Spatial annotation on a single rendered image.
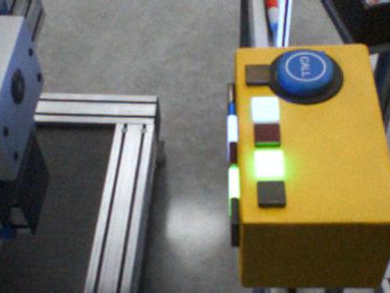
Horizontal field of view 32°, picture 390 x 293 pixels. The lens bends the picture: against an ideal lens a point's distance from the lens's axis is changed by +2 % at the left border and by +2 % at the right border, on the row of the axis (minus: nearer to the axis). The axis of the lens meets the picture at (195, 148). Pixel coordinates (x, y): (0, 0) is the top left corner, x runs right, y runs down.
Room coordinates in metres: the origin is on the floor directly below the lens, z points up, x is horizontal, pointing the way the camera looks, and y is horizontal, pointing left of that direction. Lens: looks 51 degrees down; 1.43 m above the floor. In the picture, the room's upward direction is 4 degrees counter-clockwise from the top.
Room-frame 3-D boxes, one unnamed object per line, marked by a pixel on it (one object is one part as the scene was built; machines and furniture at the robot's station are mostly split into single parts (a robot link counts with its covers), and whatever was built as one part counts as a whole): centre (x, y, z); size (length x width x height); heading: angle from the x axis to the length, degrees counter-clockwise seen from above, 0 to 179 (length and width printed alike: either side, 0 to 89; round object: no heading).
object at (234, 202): (0.24, -0.02, 1.04); 0.02 x 0.01 x 0.03; 176
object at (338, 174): (0.30, -0.08, 1.02); 0.16 x 0.10 x 0.11; 176
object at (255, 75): (0.35, -0.05, 1.08); 0.02 x 0.02 x 0.01; 86
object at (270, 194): (0.24, -0.05, 1.08); 0.02 x 0.02 x 0.01; 86
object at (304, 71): (0.35, -0.08, 1.08); 0.04 x 0.04 x 0.02
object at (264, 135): (0.29, -0.05, 1.08); 0.02 x 0.02 x 0.01; 86
